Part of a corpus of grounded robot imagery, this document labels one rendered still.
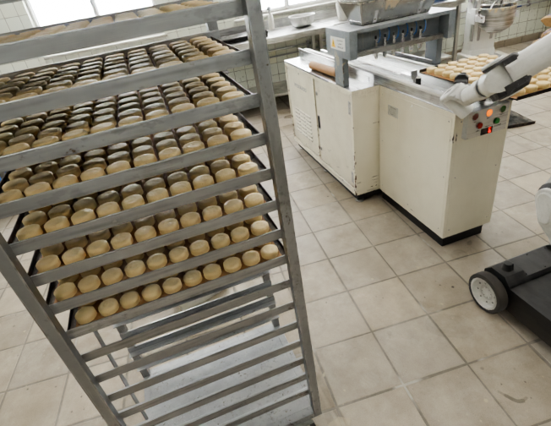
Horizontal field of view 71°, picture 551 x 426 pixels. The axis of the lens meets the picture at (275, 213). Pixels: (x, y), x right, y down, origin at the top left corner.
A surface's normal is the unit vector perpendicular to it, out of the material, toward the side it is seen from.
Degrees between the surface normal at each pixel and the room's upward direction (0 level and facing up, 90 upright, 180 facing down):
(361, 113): 90
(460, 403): 0
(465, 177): 90
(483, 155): 90
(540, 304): 0
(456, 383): 0
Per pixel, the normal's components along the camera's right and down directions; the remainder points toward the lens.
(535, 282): -0.14, -0.83
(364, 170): 0.31, 0.47
